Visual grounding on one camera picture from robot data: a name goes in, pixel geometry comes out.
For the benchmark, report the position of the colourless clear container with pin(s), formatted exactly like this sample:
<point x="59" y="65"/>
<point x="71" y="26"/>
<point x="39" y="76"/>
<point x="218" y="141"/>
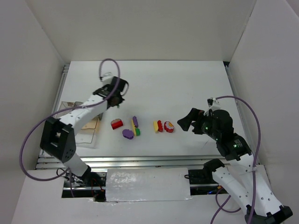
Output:
<point x="86" y="138"/>

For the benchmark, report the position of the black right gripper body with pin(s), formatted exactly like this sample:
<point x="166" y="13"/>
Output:
<point x="195" y="122"/>

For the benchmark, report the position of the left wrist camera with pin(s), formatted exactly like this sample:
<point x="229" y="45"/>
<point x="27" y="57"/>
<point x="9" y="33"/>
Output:
<point x="105" y="76"/>

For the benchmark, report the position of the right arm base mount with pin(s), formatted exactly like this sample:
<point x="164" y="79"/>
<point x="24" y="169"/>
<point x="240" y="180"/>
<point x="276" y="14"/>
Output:
<point x="201" y="180"/>

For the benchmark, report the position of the small green lego brick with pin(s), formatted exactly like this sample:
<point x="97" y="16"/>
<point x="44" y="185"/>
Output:
<point x="137" y="131"/>

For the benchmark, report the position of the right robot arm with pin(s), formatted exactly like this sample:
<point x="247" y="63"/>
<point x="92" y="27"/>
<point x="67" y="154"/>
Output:
<point x="250" y="190"/>

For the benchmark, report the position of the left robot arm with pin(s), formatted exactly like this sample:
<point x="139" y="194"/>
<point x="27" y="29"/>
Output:
<point x="58" y="137"/>

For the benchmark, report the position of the purple rounded lego block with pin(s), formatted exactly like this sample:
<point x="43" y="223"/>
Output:
<point x="128" y="134"/>

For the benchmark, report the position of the white foam cover panel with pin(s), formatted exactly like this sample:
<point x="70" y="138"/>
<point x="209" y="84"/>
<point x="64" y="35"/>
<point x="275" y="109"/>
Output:
<point x="147" y="184"/>

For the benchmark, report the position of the red lego brick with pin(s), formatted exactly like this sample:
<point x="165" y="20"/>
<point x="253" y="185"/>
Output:
<point x="160" y="126"/>

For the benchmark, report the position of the red brick with cupcake print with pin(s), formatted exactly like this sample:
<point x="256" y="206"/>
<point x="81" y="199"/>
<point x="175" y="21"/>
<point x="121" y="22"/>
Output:
<point x="116" y="123"/>

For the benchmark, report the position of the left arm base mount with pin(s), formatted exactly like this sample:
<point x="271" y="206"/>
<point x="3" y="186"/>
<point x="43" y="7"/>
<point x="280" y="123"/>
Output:
<point x="95" y="189"/>

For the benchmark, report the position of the purple lego brick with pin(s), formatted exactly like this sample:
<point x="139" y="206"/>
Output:
<point x="135" y="122"/>

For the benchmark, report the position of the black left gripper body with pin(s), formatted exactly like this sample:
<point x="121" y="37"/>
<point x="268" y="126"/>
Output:
<point x="117" y="100"/>

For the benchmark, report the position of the long yellow lego plate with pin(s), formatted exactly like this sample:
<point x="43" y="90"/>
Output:
<point x="133" y="127"/>

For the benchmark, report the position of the red flower print block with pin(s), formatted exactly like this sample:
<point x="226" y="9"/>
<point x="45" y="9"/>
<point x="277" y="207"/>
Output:
<point x="168" y="127"/>

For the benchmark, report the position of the yellow lego brick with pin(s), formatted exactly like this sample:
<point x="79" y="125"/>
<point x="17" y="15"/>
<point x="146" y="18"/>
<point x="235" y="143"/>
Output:
<point x="155" y="125"/>

